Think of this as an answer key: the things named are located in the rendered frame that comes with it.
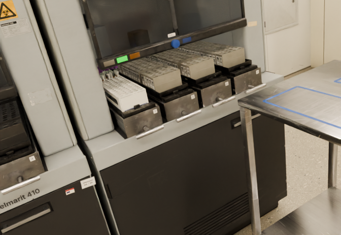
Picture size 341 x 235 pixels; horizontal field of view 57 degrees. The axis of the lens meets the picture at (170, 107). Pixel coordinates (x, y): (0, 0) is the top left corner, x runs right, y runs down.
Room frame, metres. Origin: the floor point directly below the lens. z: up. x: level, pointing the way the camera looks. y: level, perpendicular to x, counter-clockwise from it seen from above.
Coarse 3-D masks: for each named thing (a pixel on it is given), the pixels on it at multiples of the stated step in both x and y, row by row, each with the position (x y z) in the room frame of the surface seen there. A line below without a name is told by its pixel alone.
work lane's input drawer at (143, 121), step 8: (112, 104) 1.05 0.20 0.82; (144, 104) 0.99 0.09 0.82; (152, 104) 0.98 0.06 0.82; (112, 112) 1.02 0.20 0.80; (120, 112) 0.96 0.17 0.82; (128, 112) 0.95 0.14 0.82; (136, 112) 0.95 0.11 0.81; (144, 112) 0.95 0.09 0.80; (152, 112) 0.97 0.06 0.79; (160, 112) 0.98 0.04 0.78; (120, 120) 0.95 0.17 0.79; (128, 120) 0.93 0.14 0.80; (136, 120) 0.94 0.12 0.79; (144, 120) 0.95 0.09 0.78; (152, 120) 0.96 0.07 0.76; (160, 120) 0.97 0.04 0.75; (128, 128) 0.93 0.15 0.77; (136, 128) 0.94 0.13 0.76; (144, 128) 0.94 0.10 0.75; (160, 128) 0.93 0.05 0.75; (128, 136) 0.92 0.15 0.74; (136, 136) 0.89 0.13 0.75; (144, 136) 0.90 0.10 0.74
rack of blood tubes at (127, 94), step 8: (112, 80) 1.19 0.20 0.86; (120, 80) 1.17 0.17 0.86; (128, 80) 1.14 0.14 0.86; (104, 88) 1.11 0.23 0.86; (112, 88) 1.08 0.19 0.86; (120, 88) 1.06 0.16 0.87; (128, 88) 1.05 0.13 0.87; (136, 88) 1.03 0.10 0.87; (144, 88) 1.01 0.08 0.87; (112, 96) 1.15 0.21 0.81; (120, 96) 0.98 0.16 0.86; (128, 96) 0.98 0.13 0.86; (136, 96) 0.99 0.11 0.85; (144, 96) 1.00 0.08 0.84; (120, 104) 0.97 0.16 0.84; (128, 104) 0.97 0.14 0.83; (136, 104) 0.98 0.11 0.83
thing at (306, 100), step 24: (312, 72) 0.98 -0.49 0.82; (336, 72) 0.93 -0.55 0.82; (264, 96) 0.86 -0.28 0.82; (288, 96) 0.82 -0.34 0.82; (312, 96) 0.79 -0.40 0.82; (336, 96) 0.76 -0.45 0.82; (288, 120) 0.69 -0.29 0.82; (312, 120) 0.66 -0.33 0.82; (336, 120) 0.64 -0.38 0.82; (336, 144) 0.57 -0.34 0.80; (336, 168) 1.03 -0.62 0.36; (336, 192) 0.99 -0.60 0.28; (288, 216) 0.91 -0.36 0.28; (312, 216) 0.89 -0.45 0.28; (336, 216) 0.87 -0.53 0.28
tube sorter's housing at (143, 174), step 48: (48, 0) 0.96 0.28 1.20; (48, 48) 1.08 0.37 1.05; (96, 96) 0.99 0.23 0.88; (240, 96) 1.12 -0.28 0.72; (96, 144) 0.93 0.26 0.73; (144, 144) 0.94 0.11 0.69; (192, 144) 1.02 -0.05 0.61; (240, 144) 1.11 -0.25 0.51; (96, 192) 1.10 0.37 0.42; (144, 192) 0.93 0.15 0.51; (192, 192) 1.00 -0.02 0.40; (240, 192) 1.10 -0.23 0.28
